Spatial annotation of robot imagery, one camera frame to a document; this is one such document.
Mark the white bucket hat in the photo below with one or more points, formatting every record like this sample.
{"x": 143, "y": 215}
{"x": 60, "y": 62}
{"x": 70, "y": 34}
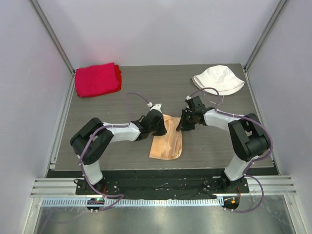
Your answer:
{"x": 220, "y": 78}

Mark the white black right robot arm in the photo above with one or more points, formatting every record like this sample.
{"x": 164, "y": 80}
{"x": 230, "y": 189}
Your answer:
{"x": 249, "y": 139}

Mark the white slotted cable duct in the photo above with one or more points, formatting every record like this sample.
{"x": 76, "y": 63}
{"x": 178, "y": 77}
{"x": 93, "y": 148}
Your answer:
{"x": 96, "y": 202}

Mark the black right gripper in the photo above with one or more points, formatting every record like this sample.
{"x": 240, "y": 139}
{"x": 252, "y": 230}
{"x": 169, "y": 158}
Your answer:
{"x": 183, "y": 126}

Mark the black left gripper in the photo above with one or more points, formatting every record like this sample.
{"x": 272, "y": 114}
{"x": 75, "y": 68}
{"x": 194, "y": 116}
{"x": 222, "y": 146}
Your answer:
{"x": 163, "y": 131}

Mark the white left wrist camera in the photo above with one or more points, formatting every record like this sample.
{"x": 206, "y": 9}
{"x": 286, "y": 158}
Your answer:
{"x": 154, "y": 106}

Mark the beige satin napkin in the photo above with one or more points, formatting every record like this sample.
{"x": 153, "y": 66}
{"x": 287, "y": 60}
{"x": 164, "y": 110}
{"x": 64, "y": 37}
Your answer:
{"x": 169, "y": 146}

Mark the red folded cloth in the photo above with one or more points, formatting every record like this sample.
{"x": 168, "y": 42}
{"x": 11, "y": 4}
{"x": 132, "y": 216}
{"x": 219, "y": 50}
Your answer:
{"x": 98, "y": 80}

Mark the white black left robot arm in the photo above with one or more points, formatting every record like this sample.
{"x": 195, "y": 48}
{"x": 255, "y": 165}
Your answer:
{"x": 90, "y": 142}

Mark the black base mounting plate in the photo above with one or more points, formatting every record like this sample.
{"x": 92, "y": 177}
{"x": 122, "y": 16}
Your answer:
{"x": 166, "y": 184}

